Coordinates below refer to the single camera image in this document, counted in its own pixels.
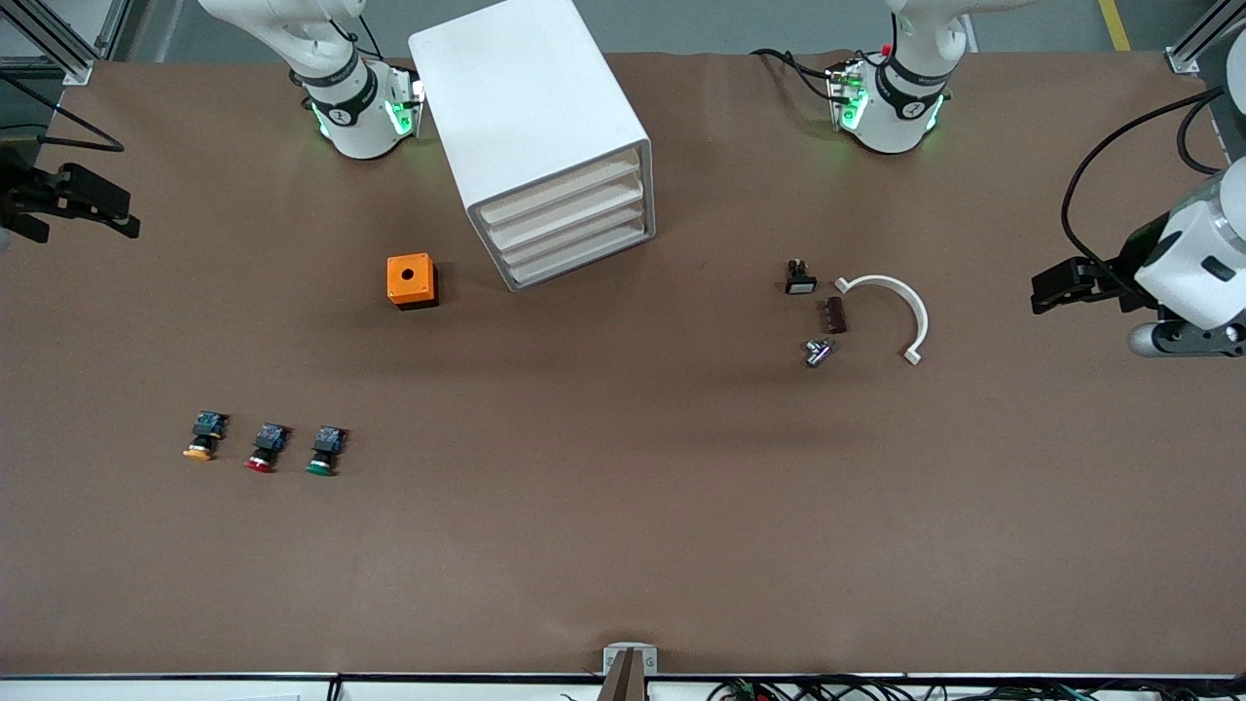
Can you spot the white sliding drawer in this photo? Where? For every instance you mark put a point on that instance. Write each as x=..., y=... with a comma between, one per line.
x=574, y=233
x=581, y=255
x=560, y=190
x=569, y=210

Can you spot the yellow push button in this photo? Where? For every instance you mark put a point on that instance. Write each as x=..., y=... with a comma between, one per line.
x=204, y=433

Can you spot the grey metal table bracket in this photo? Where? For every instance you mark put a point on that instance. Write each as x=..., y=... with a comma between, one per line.
x=630, y=660

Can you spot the white curved plastic bracket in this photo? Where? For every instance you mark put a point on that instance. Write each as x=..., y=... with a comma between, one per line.
x=920, y=316

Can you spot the brown terminal block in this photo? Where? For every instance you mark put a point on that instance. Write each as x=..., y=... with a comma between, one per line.
x=834, y=315

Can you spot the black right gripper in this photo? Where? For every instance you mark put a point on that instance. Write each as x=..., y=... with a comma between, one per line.
x=21, y=193

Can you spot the brown table cover mat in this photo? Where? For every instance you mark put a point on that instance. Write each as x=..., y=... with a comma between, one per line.
x=623, y=506

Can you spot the aluminium frame post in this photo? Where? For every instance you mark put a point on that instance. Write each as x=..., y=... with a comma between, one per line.
x=1192, y=54
x=58, y=44

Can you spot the red push button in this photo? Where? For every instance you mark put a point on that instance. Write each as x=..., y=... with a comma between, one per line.
x=265, y=446

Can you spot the silver key switch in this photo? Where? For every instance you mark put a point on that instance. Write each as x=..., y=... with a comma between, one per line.
x=818, y=352

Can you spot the white drawer cabinet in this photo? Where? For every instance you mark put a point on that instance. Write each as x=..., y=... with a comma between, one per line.
x=526, y=107

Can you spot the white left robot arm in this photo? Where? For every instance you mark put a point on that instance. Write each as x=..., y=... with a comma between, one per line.
x=891, y=122

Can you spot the black white rectangular switch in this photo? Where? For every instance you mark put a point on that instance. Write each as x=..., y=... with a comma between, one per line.
x=800, y=282

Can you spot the orange box with hole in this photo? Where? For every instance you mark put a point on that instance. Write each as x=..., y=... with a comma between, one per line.
x=409, y=279

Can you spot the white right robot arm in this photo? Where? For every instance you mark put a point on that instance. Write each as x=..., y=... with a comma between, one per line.
x=355, y=127

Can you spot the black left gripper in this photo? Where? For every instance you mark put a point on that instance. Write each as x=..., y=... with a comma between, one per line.
x=1116, y=274

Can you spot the green push button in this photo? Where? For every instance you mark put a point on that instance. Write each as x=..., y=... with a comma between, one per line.
x=326, y=450

